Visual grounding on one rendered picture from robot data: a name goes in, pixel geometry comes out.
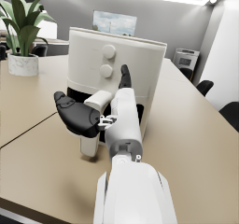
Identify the wall picture of sky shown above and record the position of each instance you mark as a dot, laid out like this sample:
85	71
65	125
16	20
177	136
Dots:
114	23

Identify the black office chair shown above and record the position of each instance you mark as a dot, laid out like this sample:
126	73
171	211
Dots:
39	50
231	113
187	72
204	87
2	51

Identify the potted green plant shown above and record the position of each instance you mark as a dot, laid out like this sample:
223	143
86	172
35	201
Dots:
23	31

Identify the white printer cabinet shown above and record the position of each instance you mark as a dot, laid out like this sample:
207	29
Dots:
186	59

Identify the pale air fryer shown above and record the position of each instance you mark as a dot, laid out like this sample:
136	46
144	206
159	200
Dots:
93	62

